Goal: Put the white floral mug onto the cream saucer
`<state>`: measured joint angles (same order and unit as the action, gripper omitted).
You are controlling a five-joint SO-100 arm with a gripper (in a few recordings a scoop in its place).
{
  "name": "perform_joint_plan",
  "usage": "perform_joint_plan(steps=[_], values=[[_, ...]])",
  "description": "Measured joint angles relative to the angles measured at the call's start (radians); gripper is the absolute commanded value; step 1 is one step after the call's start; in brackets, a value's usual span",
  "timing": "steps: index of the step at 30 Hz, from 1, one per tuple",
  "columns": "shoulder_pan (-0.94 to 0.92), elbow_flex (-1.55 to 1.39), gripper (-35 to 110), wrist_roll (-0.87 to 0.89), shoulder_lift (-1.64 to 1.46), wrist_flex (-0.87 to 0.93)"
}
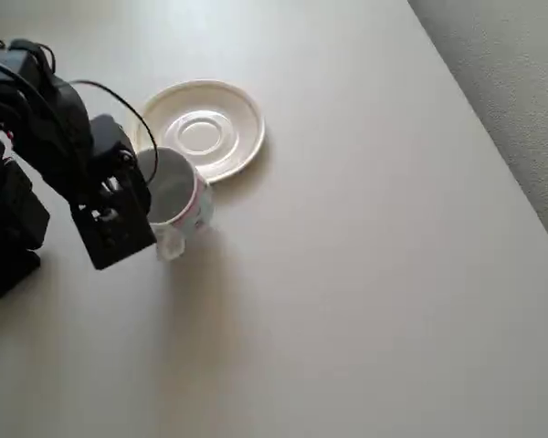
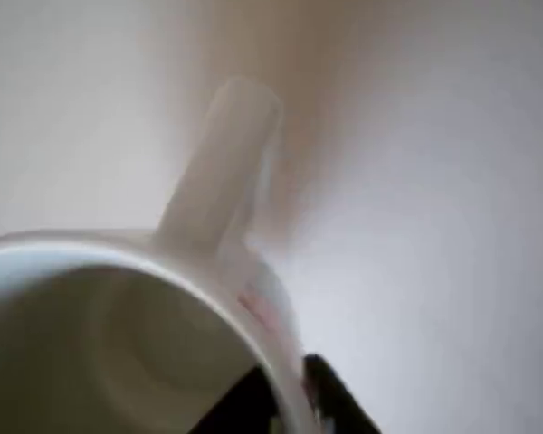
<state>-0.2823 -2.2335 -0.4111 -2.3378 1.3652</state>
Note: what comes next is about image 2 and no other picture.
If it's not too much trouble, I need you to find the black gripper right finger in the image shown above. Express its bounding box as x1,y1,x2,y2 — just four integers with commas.
301,354,382,434

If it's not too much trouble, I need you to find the white ceramic mug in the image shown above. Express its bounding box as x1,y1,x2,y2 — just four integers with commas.
0,75,327,434

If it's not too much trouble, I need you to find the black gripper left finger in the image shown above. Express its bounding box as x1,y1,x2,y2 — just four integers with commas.
197,364,278,434

